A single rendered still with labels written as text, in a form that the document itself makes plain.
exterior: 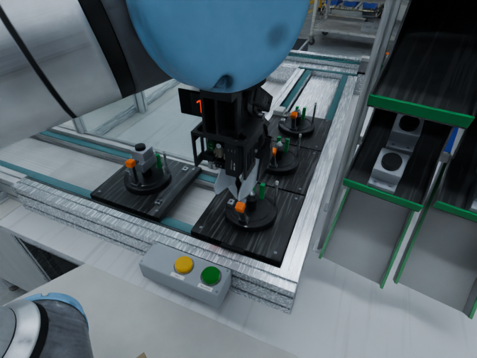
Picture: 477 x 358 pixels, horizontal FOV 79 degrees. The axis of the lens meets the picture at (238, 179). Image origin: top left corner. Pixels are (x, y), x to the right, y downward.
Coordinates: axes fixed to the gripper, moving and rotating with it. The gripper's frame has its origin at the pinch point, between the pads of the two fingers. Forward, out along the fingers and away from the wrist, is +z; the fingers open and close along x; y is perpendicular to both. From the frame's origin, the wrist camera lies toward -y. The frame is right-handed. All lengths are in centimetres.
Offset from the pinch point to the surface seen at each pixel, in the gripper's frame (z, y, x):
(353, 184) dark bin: 2.9, -12.1, 16.9
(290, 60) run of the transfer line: 31, -163, -32
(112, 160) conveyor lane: 32, -29, -63
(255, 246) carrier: 26.3, -9.5, 0.1
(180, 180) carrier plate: 26.3, -23.5, -29.6
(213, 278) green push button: 26.1, 2.4, -5.4
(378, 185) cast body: 1.3, -11.4, 20.7
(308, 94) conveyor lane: 32, -113, -9
